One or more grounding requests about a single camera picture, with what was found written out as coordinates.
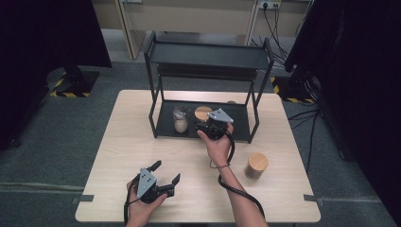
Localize person's right hand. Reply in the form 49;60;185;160
197;122;235;168

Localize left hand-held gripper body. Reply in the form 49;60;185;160
136;168;176;204

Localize grey tape strip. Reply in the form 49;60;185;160
303;194;325;203
71;194;96;203

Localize glass jar with wooden lid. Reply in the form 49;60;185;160
244;152;270;181
194;105;214;131

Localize white power strip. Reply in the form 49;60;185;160
258;0;282;9

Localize beige wooden cabinet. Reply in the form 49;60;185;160
91;0;316;61

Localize left hand-held gripper black cable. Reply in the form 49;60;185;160
123;174;141;227

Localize right hand-held gripper black cable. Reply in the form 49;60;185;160
218;127;266;218

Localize black floor cables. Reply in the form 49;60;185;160
287;107;322;174

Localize clear glass jar white contents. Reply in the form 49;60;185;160
172;106;190;134

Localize black cables from power strip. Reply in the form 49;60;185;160
250;4;313;69

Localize hand-held gripper black cable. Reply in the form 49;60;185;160
123;174;141;227
218;127;266;218

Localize thin dark wrist band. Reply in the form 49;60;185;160
209;159;232;169

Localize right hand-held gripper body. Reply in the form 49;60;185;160
201;108;235;141

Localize person's left hand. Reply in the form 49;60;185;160
126;181;168;227

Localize stand base with striped tape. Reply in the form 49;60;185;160
46;65;100;98
270;74;320;105

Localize dark curtain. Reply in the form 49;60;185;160
284;0;401;227
0;0;113;150

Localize black metal shelf rack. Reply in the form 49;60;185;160
144;30;274;145

